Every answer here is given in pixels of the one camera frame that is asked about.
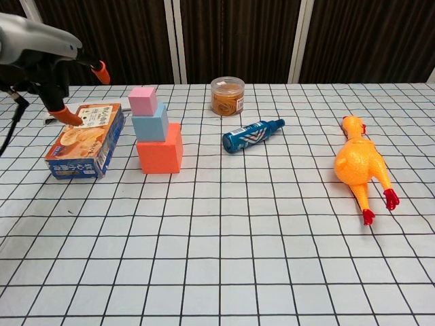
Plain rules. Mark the blue cube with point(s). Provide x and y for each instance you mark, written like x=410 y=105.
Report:
x=147 y=127

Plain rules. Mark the orange biscuit box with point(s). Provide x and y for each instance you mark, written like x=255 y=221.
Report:
x=85 y=142

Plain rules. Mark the blue spray bottle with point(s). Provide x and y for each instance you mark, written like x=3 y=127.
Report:
x=248 y=137

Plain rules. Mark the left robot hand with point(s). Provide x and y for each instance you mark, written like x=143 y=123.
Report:
x=34 y=40

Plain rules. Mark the white partition post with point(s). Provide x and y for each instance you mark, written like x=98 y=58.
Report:
x=29 y=10
x=300 y=40
x=176 y=40

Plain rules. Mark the orange cube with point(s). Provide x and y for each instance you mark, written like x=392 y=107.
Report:
x=158 y=158

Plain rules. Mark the yellow rubber chicken toy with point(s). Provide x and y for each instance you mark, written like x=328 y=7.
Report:
x=357 y=163

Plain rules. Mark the white checkered tablecloth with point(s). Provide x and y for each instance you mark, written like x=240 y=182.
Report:
x=238 y=254

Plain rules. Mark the small pink cube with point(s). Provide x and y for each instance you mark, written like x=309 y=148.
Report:
x=142 y=102

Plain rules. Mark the long white paper strip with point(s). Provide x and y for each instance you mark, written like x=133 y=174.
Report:
x=50 y=119

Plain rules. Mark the clear jar of rubber bands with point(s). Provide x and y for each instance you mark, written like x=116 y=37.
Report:
x=227 y=98

